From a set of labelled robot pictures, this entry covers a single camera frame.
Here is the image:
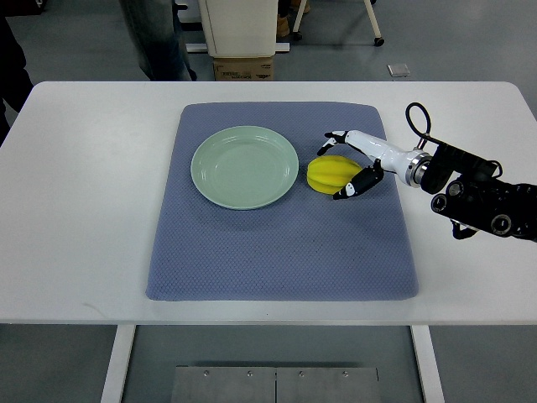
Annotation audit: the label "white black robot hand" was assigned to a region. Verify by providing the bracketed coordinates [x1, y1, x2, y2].
[317, 130, 432, 200]

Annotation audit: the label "yellow starfruit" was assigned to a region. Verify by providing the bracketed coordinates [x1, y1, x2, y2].
[306, 155, 362, 195]

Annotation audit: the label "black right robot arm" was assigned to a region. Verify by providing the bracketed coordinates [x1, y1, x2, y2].
[405, 102, 536, 242]

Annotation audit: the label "light green plate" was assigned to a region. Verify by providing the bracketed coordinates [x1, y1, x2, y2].
[190, 126, 299, 210]

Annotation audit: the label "grey metal floor plate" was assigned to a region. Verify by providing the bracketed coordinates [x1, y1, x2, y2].
[171, 366, 382, 402]

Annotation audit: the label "blue-grey textured mat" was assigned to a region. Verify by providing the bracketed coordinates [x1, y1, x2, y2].
[146, 102, 419, 301]

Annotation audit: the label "white wheeled chair legs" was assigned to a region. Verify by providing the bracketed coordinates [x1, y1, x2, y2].
[291, 0, 384, 47]

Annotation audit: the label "tan boots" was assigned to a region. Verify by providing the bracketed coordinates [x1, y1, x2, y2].
[276, 14, 290, 38]

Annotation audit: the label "cardboard box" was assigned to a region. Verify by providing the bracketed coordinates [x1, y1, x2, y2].
[212, 56, 274, 81]

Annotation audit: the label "white cabinet stand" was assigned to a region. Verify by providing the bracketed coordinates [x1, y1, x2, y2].
[175, 1, 290, 58]

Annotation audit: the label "person in grey jeans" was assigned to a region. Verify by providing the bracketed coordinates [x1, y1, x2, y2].
[119, 0, 197, 81]

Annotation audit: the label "white table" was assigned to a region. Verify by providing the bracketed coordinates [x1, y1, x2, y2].
[1, 81, 536, 402]

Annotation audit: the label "person in dark clothes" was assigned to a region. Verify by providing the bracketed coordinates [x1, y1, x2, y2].
[1, 13, 34, 144]

